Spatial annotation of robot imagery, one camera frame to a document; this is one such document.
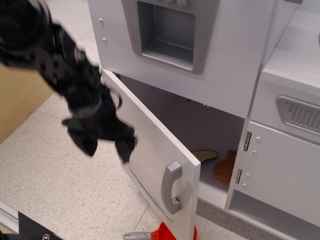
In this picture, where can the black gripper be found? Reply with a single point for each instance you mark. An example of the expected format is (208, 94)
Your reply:
(102, 125)

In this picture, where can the upper silver door hinge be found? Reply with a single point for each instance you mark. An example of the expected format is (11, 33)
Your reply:
(247, 141)

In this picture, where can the light wooden board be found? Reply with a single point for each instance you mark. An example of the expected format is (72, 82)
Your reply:
(22, 91)

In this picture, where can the grey ice dispenser recess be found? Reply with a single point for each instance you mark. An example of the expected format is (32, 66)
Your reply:
(173, 32)

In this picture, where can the purple eggplant slice toy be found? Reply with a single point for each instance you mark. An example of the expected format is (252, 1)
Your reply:
(204, 155)

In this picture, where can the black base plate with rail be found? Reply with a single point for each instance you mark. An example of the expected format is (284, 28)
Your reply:
(18, 226)

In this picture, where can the orange pot with grey handle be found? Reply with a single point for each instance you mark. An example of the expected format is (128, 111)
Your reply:
(164, 232)

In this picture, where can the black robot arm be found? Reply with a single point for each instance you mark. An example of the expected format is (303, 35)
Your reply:
(29, 39)

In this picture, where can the lower silver door hinge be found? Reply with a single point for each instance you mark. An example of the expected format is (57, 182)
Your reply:
(238, 176)

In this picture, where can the grey fridge door handle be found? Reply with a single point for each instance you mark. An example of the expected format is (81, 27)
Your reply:
(172, 172)

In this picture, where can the white low fridge door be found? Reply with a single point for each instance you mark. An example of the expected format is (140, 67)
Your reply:
(156, 148)

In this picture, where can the grey oven vent panel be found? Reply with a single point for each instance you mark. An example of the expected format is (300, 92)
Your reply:
(299, 114)

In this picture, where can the white oven cabinet door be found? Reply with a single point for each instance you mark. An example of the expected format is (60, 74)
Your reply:
(282, 171)

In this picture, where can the silver door hinge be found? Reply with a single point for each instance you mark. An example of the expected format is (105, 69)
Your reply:
(247, 141)
(238, 176)

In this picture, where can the white toy kitchen cabinet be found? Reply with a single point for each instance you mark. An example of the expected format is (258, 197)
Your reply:
(259, 49)

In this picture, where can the orange toy chicken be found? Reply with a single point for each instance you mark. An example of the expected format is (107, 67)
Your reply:
(224, 169)

